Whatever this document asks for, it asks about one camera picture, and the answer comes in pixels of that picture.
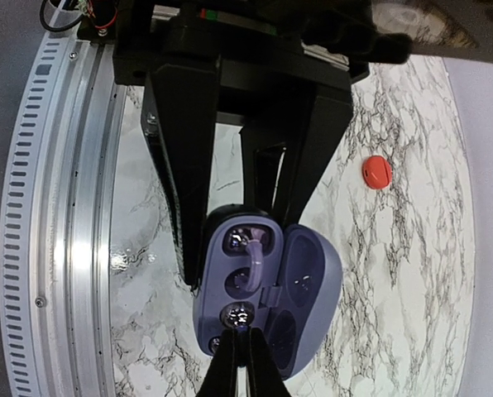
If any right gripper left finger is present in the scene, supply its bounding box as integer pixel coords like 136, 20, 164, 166
196, 329, 240, 397

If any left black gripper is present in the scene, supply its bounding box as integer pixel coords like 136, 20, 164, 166
113, 1, 369, 288

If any red earbud charging case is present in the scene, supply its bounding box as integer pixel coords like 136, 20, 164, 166
362, 155, 392, 189

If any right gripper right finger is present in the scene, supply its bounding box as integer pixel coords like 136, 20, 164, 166
246, 328, 290, 397

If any grey blue charging case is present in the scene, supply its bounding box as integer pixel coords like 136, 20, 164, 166
193, 204, 342, 380

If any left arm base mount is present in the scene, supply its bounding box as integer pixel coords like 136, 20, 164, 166
39, 0, 119, 37

